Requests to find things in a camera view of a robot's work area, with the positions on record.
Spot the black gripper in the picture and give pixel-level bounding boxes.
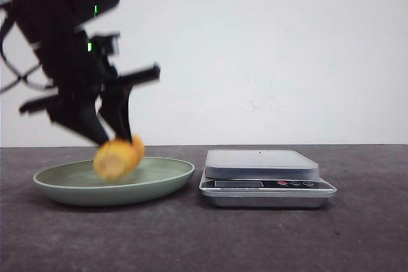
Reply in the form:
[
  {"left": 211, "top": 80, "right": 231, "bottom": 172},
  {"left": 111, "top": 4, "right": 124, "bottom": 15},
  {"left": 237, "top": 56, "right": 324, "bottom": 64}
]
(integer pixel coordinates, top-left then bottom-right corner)
[{"left": 19, "top": 31, "right": 160, "bottom": 145}]

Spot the yellow corn cob piece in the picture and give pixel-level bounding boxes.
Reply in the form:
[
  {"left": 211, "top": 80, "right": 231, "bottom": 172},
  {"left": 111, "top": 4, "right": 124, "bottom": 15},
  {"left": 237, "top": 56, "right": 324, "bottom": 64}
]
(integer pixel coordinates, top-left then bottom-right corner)
[{"left": 93, "top": 134, "right": 145, "bottom": 182}]

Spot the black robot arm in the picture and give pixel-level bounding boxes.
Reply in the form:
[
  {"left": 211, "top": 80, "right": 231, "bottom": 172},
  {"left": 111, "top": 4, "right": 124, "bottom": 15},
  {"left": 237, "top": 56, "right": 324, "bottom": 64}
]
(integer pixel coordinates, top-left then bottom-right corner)
[{"left": 1, "top": 0, "right": 160, "bottom": 145}]

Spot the green shallow plate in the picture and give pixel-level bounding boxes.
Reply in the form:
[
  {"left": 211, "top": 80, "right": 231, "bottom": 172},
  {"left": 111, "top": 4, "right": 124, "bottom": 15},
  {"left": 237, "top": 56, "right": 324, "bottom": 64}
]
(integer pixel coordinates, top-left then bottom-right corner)
[{"left": 33, "top": 157, "right": 195, "bottom": 207}]

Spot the silver digital kitchen scale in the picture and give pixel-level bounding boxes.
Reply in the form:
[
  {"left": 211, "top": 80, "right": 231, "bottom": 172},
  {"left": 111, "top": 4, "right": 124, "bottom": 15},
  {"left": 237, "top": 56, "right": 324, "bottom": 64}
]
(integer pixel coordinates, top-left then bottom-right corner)
[{"left": 199, "top": 149, "right": 337, "bottom": 208}]

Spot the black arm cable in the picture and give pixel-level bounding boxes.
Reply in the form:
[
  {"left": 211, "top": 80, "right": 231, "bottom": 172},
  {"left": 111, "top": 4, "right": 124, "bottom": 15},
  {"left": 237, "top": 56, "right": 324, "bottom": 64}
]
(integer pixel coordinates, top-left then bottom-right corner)
[{"left": 0, "top": 0, "right": 55, "bottom": 94}]

